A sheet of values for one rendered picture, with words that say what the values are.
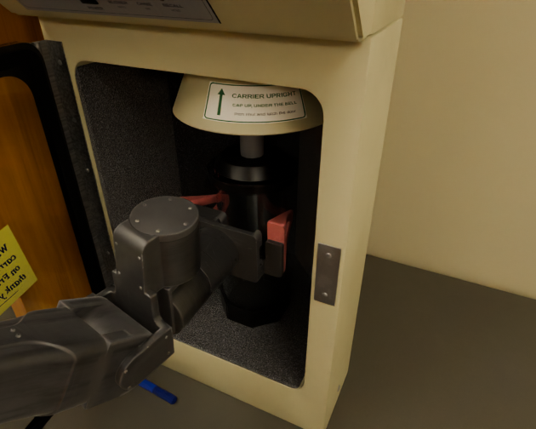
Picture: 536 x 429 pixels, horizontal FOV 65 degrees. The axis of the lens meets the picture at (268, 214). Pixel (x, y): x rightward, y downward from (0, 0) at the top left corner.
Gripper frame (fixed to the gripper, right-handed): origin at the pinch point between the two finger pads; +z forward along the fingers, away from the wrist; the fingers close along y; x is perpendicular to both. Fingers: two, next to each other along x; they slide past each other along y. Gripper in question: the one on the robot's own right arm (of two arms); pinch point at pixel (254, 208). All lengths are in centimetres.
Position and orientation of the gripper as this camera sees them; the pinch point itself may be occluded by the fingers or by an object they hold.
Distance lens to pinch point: 53.6
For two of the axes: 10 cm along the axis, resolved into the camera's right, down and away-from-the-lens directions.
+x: 0.1, 8.3, 5.5
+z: 4.4, -5.0, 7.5
